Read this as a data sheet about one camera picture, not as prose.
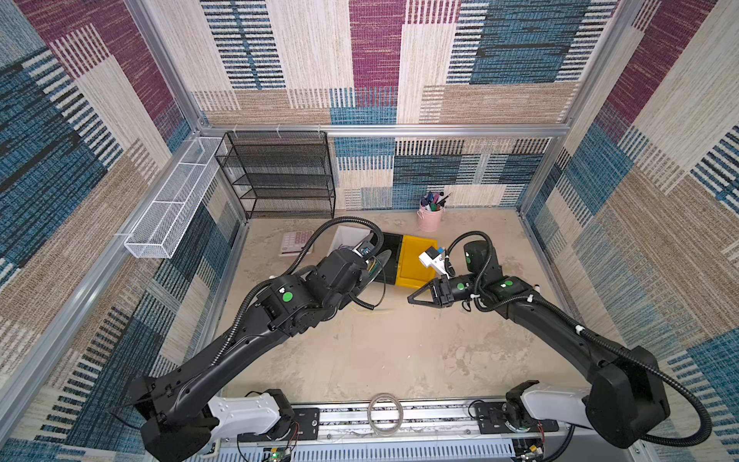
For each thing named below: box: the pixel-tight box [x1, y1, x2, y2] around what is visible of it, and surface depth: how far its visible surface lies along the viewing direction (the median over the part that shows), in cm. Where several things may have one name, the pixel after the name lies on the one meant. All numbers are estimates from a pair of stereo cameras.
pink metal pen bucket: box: [416, 205, 446, 232], surface depth 113 cm
